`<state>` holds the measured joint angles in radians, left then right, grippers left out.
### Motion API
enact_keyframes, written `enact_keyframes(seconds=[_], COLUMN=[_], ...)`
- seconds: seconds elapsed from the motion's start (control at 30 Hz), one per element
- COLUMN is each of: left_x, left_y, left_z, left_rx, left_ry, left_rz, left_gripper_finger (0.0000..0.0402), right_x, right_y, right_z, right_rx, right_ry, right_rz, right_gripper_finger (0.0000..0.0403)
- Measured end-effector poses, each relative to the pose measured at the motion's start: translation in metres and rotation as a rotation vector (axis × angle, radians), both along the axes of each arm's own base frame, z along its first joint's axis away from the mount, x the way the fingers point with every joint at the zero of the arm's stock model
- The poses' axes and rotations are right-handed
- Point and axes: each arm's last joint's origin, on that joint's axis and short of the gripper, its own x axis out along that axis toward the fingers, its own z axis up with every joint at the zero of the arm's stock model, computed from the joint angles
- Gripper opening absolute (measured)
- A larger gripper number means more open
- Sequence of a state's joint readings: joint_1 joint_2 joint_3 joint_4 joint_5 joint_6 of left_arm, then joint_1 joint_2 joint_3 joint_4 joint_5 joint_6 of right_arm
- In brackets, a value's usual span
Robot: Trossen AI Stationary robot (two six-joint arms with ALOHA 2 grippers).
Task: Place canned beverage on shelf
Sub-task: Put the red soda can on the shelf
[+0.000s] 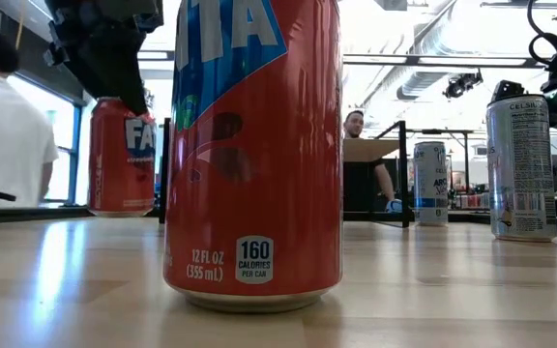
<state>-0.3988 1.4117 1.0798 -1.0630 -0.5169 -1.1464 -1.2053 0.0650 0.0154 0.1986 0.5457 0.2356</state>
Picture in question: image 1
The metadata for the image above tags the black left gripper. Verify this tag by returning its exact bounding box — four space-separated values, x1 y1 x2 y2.
43 0 165 116

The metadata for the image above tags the slim white Celsius can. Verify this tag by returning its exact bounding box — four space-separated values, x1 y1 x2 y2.
412 140 450 227
484 94 557 244

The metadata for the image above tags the red Fanta soda can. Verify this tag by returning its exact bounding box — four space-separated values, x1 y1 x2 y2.
87 96 158 218
162 0 345 314

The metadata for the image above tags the wooden shelf with black legs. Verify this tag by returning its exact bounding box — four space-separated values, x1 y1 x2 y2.
159 117 412 229

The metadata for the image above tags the black ceiling spotlight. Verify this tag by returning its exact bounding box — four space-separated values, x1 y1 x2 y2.
442 71 484 101

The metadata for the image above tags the person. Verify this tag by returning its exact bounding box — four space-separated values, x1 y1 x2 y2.
0 26 61 210
343 109 396 214

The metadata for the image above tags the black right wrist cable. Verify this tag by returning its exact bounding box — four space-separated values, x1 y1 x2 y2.
527 0 557 69

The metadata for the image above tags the thin black metal frame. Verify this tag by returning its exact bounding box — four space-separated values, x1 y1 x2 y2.
406 128 476 194

